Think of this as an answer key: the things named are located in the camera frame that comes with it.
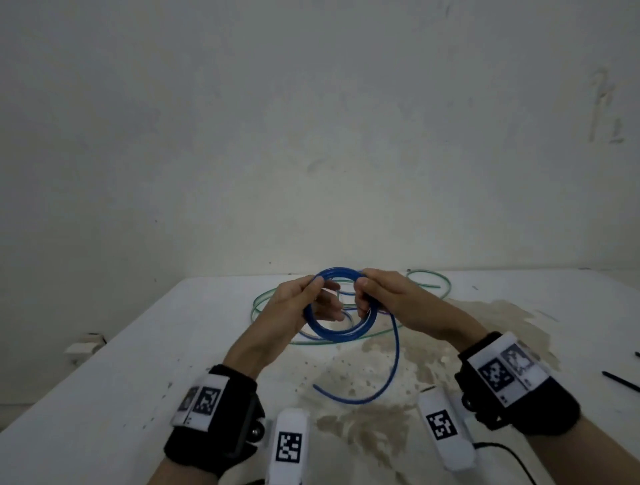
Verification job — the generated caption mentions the solid blue tube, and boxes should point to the solid blue tube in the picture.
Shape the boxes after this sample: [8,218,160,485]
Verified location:
[302,267,401,406]

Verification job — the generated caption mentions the black camera cable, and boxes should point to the black camera cable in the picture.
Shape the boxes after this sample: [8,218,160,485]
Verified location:
[472,442,539,485]

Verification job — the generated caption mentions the person's left hand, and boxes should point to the person's left hand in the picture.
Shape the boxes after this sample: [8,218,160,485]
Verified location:
[222,274,347,382]

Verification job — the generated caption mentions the person's left forearm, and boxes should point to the person's left forearm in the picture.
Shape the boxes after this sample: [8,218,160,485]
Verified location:
[147,457,221,485]

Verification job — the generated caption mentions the white wrist camera with marker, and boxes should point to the white wrist camera with marker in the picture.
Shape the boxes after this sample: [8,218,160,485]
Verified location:
[265,408,309,485]
[417,387,477,472]

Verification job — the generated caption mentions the clear green striped tube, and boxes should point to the clear green striped tube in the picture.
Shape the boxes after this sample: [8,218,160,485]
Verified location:
[251,269,453,346]

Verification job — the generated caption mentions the person's right forearm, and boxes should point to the person's right forearm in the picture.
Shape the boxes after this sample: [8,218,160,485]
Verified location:
[535,414,640,485]

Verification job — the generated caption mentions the white wall socket box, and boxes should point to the white wall socket box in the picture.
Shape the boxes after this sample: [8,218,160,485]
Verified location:
[63,333,107,366]

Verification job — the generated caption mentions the person's right hand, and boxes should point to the person's right hand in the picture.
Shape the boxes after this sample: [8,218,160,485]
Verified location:
[353,268,489,356]

